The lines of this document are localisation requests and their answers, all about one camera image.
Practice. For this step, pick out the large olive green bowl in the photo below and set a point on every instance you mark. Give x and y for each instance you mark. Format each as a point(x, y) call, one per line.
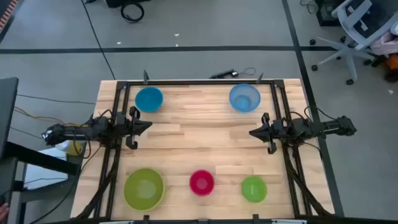
point(144, 189)

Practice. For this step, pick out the pink bag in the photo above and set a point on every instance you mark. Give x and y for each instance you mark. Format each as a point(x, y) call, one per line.
point(385, 43)

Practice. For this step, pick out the orange object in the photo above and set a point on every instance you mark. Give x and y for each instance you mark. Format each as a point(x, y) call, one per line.
point(392, 61)

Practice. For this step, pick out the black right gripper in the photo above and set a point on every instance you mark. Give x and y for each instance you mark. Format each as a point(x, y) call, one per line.
point(278, 130)

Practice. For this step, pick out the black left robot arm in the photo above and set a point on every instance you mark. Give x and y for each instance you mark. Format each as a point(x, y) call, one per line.
point(77, 130)

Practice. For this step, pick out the dark monitor panel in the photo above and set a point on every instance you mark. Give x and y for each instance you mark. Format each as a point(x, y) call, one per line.
point(7, 115)

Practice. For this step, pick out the yellow bottle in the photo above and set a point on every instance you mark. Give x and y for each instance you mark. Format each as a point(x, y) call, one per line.
point(74, 149)

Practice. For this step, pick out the small bright green bowl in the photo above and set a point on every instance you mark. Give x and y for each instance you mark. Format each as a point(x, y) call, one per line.
point(254, 189)

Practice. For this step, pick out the small red plastic bowl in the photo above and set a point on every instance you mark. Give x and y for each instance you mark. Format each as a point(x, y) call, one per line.
point(201, 183)

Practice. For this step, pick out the black aluminium table frame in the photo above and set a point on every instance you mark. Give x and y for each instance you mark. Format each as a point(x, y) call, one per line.
point(202, 82)

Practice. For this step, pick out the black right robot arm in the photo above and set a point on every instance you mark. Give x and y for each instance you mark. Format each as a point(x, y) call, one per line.
point(311, 128)

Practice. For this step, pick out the teal blue plastic bowl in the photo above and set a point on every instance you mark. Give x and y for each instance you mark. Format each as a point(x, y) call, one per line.
point(149, 99)

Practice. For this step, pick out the orange striped black strip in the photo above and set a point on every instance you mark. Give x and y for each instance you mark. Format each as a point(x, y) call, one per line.
point(7, 12)

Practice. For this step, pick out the light blue translucent bowl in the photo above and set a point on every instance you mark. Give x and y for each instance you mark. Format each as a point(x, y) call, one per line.
point(244, 97)

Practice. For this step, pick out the person's hand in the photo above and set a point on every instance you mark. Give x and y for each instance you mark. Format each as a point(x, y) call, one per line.
point(3, 212)

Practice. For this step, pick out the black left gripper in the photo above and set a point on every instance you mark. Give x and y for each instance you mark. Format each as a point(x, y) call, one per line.
point(122, 126)

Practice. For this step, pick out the black box under chair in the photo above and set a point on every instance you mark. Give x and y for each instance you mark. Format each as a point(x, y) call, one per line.
point(325, 15)

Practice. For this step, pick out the white office chair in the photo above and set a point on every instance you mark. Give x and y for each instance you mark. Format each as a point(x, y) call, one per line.
point(357, 31)

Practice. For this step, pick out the black desk beam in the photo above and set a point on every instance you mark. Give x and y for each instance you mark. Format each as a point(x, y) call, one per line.
point(40, 158)

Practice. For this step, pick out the white board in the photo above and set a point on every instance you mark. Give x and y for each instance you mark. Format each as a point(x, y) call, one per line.
point(43, 177)

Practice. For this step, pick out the black floor equipment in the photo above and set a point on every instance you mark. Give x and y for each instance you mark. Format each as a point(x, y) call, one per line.
point(124, 2)

